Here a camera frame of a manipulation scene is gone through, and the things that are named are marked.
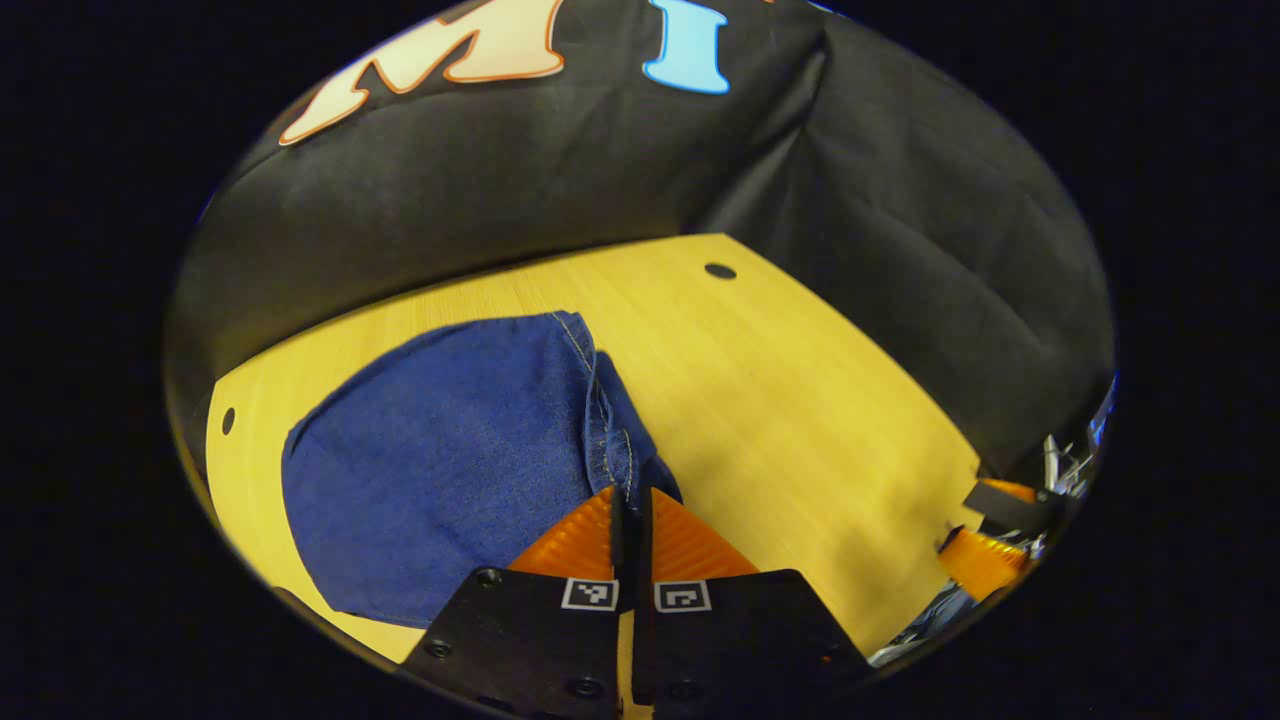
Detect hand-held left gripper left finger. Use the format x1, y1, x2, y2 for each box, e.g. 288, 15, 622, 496
400, 486, 629, 717

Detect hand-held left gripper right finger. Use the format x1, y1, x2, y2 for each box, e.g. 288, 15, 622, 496
632, 487, 873, 708

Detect blue jeans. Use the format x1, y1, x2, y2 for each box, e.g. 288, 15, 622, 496
282, 310, 684, 629

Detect black backdrop cloth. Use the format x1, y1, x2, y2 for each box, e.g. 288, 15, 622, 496
165, 0, 1116, 481

